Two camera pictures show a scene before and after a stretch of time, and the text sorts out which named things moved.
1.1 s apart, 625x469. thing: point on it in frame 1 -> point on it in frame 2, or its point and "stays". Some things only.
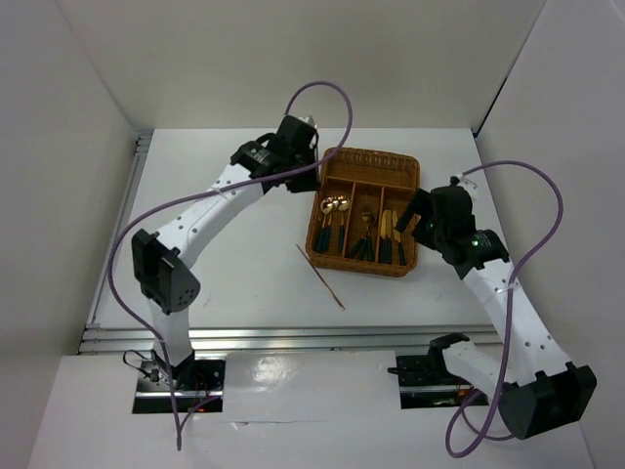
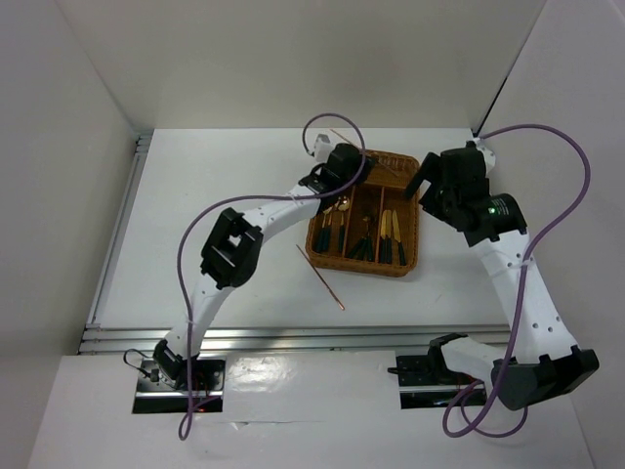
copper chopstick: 320,278 stays
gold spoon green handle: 342,206 stays
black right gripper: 418,204 -> 428,199
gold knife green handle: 397,236 stays
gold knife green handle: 389,235 stays
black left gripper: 310,185 -> 368,164
